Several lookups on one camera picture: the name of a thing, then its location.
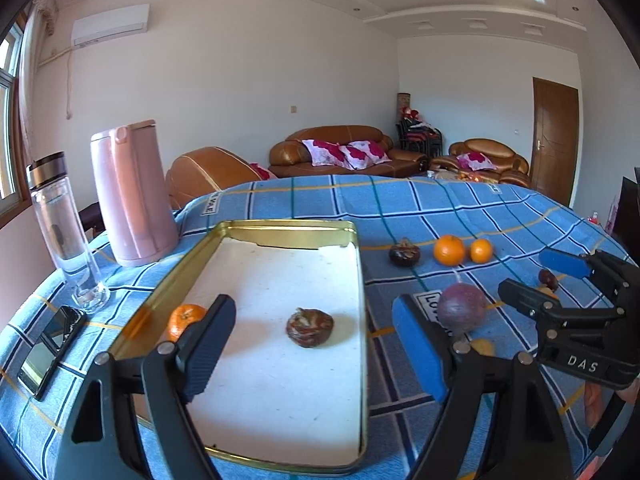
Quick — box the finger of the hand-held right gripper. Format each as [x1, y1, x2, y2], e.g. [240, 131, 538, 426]
[539, 247, 640, 311]
[498, 278, 626, 356]

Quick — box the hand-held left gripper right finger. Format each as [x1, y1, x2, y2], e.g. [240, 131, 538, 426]
[392, 294, 576, 480]

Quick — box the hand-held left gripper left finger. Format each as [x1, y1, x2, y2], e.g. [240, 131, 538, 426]
[54, 294, 237, 480]

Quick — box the gold metal tray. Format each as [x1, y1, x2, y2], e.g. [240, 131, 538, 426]
[107, 220, 371, 473]

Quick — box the large orange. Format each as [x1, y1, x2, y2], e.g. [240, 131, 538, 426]
[433, 235, 467, 267]

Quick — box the person's right hand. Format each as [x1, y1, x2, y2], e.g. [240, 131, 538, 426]
[582, 384, 618, 430]

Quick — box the mandarin with green stem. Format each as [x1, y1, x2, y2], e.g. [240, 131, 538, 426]
[167, 304, 208, 343]

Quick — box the purple passion fruit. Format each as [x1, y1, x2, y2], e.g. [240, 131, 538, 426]
[437, 282, 487, 336]

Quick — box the small orange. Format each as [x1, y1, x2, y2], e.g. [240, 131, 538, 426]
[470, 238, 494, 264]

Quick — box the brown mangosteen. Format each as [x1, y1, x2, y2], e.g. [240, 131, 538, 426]
[389, 241, 422, 267]
[286, 307, 335, 348]

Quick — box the brown leather armchair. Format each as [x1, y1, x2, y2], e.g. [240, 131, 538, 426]
[165, 146, 277, 209]
[432, 138, 530, 188]

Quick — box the brown wooden door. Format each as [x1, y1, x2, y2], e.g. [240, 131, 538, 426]
[531, 76, 580, 206]

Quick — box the cluttered coffee table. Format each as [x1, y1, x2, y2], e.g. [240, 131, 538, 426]
[427, 170, 501, 184]

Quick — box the black smartphone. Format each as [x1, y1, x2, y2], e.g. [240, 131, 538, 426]
[17, 305, 88, 401]

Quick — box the blue plaid tablecloth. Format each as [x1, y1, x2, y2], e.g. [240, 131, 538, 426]
[0, 174, 640, 480]

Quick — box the pink electric kettle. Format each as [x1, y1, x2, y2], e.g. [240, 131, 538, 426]
[90, 120, 180, 267]

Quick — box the dark wooden chair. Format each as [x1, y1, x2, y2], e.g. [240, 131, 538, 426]
[80, 202, 104, 237]

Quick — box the clear glass bottle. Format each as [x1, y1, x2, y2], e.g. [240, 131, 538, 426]
[26, 151, 111, 313]

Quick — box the stack of dark chairs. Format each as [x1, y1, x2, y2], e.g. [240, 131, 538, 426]
[396, 114, 443, 158]

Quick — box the brown leather sofa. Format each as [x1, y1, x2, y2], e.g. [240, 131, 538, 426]
[269, 125, 431, 178]

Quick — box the window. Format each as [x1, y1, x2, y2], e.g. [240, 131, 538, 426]
[0, 25, 27, 208]

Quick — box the beige curtain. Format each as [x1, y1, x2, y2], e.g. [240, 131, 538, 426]
[15, 0, 58, 196]

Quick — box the white air conditioner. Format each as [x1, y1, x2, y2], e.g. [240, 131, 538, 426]
[71, 3, 151, 47]

